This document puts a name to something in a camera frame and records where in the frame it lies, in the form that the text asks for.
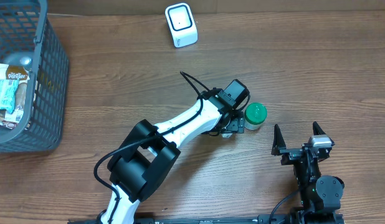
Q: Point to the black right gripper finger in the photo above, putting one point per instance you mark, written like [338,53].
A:
[279,146]
[317,129]

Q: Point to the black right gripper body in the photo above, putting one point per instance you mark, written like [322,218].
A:
[298,151]

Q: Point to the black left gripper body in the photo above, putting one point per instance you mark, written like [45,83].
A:
[235,126]

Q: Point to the green lid spice jar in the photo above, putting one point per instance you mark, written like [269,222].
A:
[255,116]

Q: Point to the teal small carton box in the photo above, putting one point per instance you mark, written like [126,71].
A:
[226,135]

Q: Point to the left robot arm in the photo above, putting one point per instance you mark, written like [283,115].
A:
[143,160]

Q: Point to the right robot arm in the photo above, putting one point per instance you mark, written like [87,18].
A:
[320,194]

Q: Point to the white barcode scanner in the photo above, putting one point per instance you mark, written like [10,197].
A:
[181,24]

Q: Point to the grey plastic mesh basket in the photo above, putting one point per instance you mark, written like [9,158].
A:
[25,27]

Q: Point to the clear plastic container in basket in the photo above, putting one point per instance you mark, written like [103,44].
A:
[23,59]

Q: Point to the teal white snack packet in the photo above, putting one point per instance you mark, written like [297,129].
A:
[8,94]

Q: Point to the brown white snack wrapper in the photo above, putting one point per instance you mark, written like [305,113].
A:
[11,120]

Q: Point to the brown Pantree snack packet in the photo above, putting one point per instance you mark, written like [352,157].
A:
[12,72]

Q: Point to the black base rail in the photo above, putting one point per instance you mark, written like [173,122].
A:
[261,219]

